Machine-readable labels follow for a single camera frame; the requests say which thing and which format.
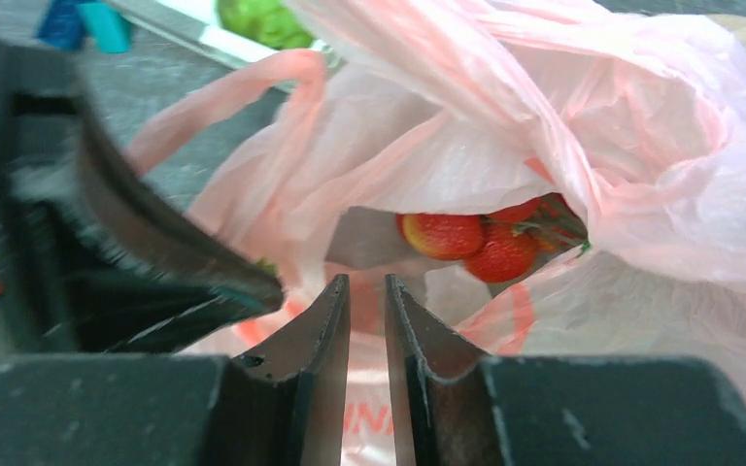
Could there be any white plastic basket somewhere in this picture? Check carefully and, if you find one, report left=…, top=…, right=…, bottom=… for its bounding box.
left=105, top=0, right=342, bottom=72

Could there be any red fake fruit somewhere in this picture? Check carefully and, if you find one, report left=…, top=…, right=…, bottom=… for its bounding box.
left=395, top=193, right=588, bottom=283

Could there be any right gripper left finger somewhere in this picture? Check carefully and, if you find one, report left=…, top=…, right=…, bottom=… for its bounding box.
left=218, top=275, right=351, bottom=465

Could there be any blue block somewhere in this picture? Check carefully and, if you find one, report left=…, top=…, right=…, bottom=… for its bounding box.
left=35, top=0, right=86, bottom=51

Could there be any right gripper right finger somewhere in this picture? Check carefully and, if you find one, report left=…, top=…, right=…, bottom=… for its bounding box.
left=384, top=275, right=504, bottom=465

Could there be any green fake fruit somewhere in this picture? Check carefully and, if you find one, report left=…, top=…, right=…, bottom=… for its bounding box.
left=215, top=0, right=315, bottom=50

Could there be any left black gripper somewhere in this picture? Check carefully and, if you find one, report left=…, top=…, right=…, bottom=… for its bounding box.
left=0, top=40, right=285, bottom=360

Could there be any pink plastic bag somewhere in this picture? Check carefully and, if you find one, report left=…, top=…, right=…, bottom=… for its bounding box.
left=124, top=0, right=746, bottom=466

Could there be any teal small block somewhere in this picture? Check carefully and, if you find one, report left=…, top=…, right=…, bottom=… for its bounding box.
left=77, top=1, right=133, bottom=53

